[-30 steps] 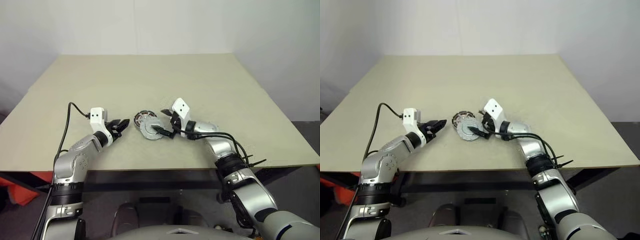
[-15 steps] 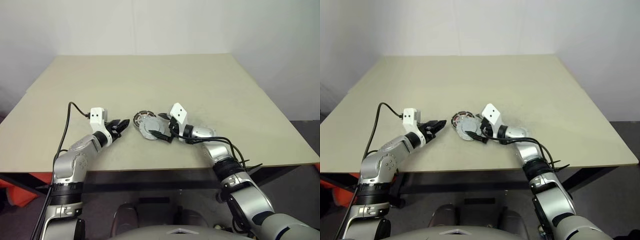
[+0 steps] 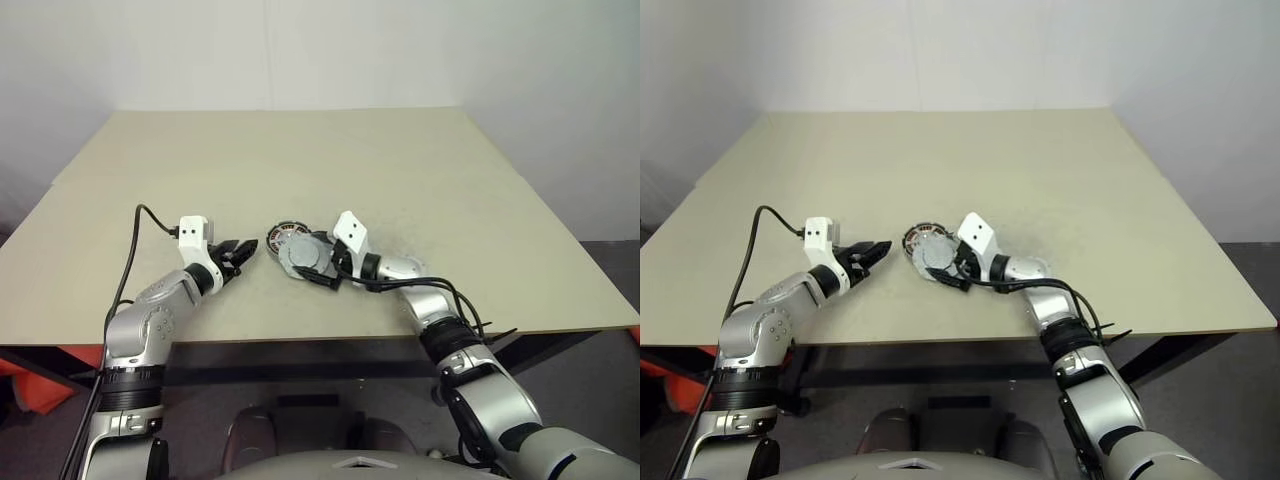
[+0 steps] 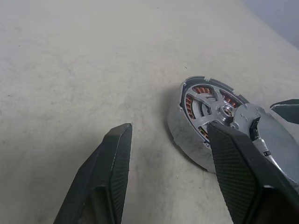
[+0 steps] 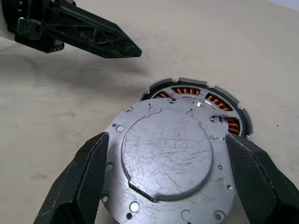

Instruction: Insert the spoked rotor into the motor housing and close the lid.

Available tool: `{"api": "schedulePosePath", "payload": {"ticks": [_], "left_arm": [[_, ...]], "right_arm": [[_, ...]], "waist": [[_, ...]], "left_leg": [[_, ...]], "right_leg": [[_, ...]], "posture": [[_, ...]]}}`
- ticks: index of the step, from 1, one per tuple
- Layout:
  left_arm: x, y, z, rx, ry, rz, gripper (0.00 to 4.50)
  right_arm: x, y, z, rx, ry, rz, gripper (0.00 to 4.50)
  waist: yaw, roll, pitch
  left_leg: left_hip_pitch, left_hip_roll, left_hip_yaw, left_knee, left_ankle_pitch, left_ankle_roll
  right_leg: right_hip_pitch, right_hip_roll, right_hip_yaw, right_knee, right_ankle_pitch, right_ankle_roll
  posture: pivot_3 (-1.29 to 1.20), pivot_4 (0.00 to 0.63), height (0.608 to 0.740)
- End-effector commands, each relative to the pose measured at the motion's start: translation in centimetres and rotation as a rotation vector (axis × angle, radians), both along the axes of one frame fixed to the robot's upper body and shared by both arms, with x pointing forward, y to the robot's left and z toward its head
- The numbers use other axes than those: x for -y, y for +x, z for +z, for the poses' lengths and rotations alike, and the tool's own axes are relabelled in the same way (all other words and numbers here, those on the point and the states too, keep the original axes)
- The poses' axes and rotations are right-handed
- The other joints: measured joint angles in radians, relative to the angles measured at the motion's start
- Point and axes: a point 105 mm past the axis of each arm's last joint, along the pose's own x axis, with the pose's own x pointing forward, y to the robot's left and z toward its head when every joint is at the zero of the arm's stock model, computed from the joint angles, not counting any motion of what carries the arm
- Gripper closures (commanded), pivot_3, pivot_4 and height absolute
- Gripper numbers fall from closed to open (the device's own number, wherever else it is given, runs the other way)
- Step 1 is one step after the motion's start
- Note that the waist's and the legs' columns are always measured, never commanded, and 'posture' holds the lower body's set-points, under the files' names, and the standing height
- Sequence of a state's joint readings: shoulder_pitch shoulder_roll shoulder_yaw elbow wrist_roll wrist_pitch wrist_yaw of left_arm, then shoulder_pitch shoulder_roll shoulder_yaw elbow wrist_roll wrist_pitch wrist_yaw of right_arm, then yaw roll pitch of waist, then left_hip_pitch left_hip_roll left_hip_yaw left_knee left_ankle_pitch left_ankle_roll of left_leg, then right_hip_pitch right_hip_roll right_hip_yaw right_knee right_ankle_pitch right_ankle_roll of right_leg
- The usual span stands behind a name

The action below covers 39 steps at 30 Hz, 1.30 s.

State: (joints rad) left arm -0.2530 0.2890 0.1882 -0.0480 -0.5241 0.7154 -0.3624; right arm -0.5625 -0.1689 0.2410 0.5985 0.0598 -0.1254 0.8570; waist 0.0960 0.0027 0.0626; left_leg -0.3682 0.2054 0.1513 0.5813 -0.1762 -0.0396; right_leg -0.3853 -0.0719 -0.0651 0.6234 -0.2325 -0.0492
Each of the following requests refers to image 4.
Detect silver spoked rotor black rim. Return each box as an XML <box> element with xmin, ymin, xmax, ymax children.
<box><xmin>183</xmin><ymin>84</ymin><xmax>246</xmax><ymax>143</ymax></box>

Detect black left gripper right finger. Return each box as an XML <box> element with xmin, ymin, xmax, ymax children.
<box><xmin>206</xmin><ymin>122</ymin><xmax>299</xmax><ymax>224</ymax></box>

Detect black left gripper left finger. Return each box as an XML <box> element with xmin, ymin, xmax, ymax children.
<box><xmin>53</xmin><ymin>123</ymin><xmax>133</xmax><ymax>224</ymax></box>

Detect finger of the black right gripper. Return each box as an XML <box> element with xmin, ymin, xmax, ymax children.
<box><xmin>270</xmin><ymin>99</ymin><xmax>299</xmax><ymax>124</ymax></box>

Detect grey motor housing copper windings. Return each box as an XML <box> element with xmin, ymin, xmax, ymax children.
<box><xmin>166</xmin><ymin>75</ymin><xmax>252</xmax><ymax>173</ymax></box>

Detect grey metal cover plate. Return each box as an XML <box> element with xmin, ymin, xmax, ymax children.
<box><xmin>230</xmin><ymin>102</ymin><xmax>299</xmax><ymax>187</ymax></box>

